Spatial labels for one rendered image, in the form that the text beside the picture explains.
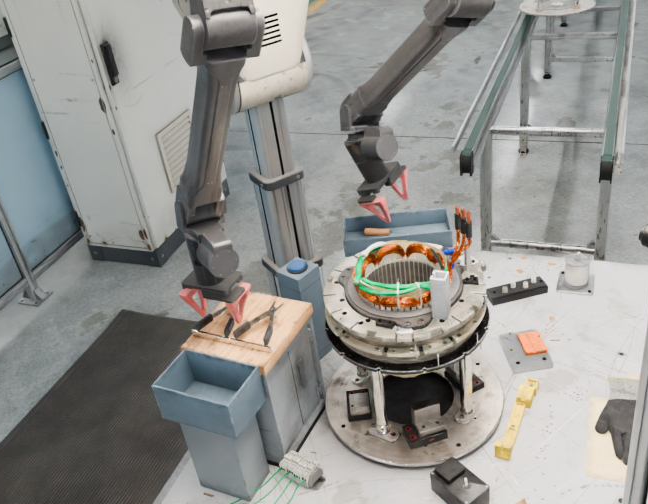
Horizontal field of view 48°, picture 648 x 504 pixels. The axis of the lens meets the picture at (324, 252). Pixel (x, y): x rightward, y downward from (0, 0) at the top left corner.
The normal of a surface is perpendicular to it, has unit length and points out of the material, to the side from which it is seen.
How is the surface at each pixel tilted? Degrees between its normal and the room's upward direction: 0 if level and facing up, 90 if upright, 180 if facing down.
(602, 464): 0
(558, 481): 0
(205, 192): 117
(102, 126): 90
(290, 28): 90
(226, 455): 90
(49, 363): 0
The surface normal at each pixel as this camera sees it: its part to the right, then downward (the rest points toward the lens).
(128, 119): 0.93, 0.08
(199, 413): -0.43, 0.54
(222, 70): 0.47, 0.76
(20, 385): -0.13, -0.83
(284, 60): 0.53, 0.40
